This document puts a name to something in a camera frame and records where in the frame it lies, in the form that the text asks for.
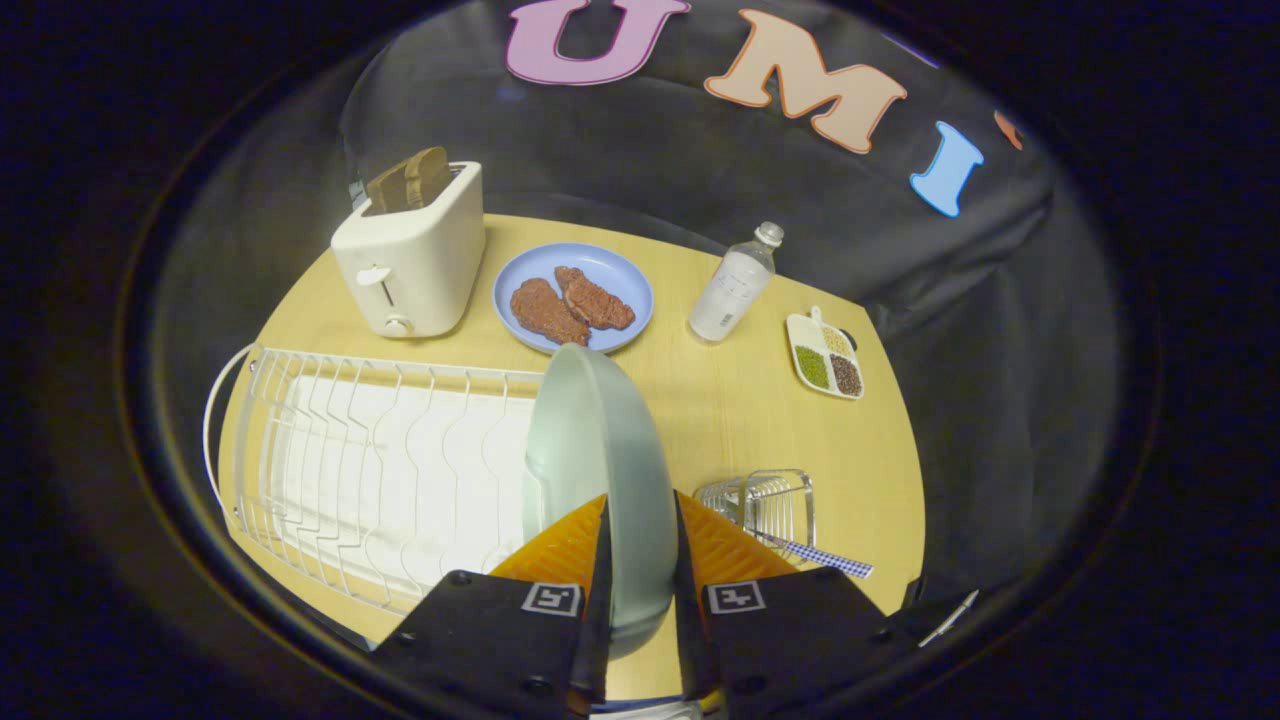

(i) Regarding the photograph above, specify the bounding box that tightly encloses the metal wire basket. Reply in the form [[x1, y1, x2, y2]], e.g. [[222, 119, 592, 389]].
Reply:
[[693, 469, 817, 557]]

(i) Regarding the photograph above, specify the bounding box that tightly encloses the clear plastic bottle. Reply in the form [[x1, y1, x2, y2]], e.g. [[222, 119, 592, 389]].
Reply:
[[688, 221, 786, 344]]

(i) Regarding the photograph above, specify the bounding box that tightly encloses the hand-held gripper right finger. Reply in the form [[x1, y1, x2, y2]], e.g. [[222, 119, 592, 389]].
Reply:
[[672, 489, 901, 720]]

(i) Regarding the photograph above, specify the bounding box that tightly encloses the black backdrop cloth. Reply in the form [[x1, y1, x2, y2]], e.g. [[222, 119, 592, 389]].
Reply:
[[150, 0, 1126, 611]]

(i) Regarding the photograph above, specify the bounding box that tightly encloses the white divided seasoning dish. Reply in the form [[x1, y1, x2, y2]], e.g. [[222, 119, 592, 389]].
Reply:
[[785, 306, 866, 401]]

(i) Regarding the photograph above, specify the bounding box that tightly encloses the cream toaster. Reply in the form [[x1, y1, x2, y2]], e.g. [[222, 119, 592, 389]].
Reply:
[[330, 160, 487, 339]]

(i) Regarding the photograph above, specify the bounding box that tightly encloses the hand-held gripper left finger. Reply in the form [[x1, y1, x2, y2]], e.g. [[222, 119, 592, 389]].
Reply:
[[371, 493, 613, 720]]

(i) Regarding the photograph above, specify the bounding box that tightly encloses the toast slice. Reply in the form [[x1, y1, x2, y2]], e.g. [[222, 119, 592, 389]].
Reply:
[[365, 146, 454, 214]]

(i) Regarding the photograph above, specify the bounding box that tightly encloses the blue plate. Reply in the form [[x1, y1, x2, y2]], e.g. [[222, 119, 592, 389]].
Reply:
[[492, 242, 655, 355]]

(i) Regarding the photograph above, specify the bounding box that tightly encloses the pale green plate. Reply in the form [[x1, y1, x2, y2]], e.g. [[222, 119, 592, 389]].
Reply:
[[522, 343, 680, 660]]

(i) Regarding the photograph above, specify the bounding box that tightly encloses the white wire dish rack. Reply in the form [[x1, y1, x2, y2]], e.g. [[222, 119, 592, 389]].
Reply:
[[203, 343, 549, 616]]

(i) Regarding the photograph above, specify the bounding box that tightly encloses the brown meat piece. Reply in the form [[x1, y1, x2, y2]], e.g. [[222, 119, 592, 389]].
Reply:
[[555, 265, 637, 332], [510, 277, 592, 347]]

